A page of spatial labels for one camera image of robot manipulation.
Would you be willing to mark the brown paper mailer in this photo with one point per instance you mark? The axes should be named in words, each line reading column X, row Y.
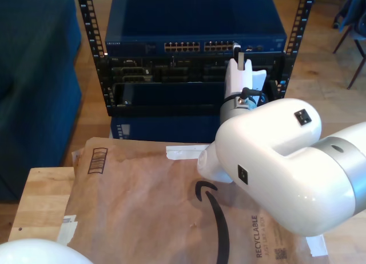
column 128, row 218

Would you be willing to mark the torn white paper label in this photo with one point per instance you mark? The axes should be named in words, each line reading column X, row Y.
column 67, row 229

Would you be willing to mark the dark metal chair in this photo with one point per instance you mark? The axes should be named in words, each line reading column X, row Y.
column 354, row 15

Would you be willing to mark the black rack frame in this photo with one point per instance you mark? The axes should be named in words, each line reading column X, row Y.
column 100, row 72

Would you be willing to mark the blue network switch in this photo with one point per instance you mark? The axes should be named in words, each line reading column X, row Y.
column 194, row 18

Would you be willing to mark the blue sofa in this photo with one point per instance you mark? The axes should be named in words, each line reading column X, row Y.
column 34, row 104

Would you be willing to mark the white tape strip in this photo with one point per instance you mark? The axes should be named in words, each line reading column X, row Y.
column 183, row 152

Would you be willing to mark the blue equipment case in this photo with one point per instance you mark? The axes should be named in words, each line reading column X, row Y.
column 171, row 129

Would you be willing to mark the black rack server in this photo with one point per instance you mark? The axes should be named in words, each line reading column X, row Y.
column 171, row 72

